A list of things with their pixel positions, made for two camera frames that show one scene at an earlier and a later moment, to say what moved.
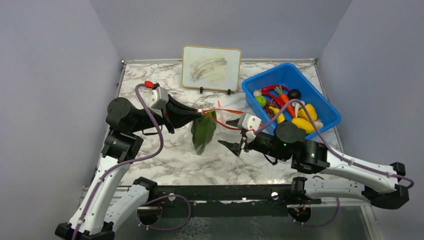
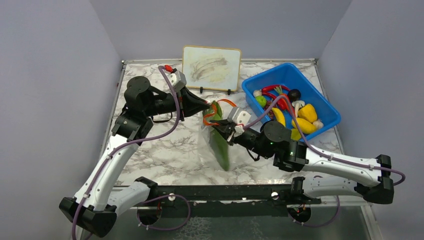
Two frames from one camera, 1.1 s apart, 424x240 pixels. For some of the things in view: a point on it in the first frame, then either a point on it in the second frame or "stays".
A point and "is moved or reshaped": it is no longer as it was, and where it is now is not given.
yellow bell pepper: x=302 y=113 stays
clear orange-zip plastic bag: x=205 y=128 is moved or reshaped
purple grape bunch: x=269 y=112 stays
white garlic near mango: x=319 y=123 stays
